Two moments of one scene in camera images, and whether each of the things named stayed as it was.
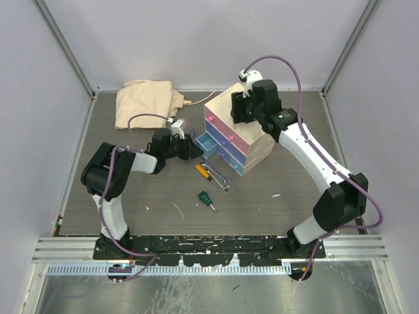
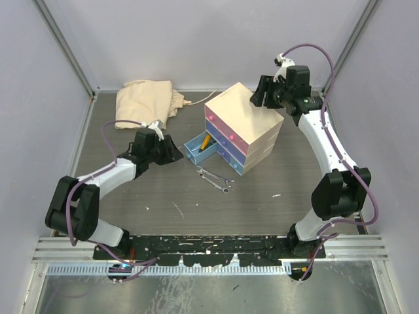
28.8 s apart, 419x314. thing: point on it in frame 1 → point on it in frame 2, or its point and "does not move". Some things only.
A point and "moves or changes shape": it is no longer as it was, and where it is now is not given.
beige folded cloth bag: x=148 y=96 does not move
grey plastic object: x=176 y=129 → x=156 y=126
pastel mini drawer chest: x=239 y=145 does not move
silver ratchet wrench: x=218 y=179 moves or changes shape
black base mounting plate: x=210 y=250 does not move
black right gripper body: x=243 y=108 → x=275 y=94
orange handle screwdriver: x=202 y=170 → x=205 y=142
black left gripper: x=185 y=146 → x=165 y=143
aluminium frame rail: x=67 y=250 does not move
